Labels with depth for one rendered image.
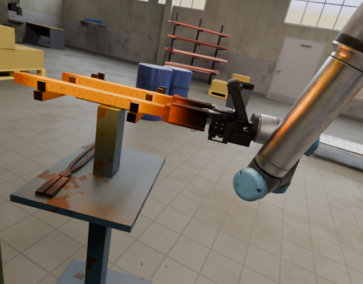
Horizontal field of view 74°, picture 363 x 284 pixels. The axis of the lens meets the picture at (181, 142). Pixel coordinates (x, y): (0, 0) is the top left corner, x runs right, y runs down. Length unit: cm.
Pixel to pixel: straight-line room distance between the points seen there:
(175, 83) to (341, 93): 349
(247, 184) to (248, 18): 969
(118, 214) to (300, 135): 44
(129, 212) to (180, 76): 338
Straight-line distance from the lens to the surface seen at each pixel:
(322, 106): 49
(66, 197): 68
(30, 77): 64
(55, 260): 144
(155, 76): 345
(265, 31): 997
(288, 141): 51
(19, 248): 153
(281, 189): 70
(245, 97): 514
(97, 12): 1335
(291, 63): 976
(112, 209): 63
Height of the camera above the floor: 106
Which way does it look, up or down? 21 degrees down
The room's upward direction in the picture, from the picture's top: 12 degrees clockwise
